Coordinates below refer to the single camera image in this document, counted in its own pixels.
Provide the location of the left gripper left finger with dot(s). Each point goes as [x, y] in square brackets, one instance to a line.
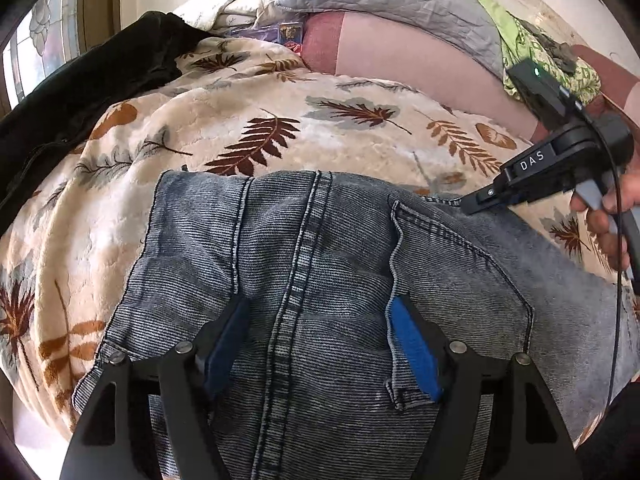
[114, 438]

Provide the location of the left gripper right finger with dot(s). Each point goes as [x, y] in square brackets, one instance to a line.
[527, 437]

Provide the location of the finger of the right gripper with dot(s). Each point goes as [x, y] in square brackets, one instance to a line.
[483, 199]

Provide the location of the blue denim pants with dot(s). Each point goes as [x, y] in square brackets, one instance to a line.
[321, 388]

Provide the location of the person's right hand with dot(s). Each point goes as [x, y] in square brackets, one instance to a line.
[613, 218]

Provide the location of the dark grey small cloth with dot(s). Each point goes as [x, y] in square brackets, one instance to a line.
[561, 54]

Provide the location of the green patterned folded cloth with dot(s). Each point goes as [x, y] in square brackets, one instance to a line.
[517, 44]

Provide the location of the pink sofa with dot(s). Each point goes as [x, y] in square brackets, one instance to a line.
[363, 45]

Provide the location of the purple package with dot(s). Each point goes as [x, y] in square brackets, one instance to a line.
[288, 34]

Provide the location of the leaf-patterned cream blanket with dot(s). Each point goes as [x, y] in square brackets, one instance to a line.
[240, 109]

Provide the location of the white patterned cushion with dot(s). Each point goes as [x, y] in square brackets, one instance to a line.
[219, 16]

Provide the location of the black garment on left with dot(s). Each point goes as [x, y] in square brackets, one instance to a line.
[63, 110]

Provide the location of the stained glass window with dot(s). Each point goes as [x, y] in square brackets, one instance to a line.
[46, 38]

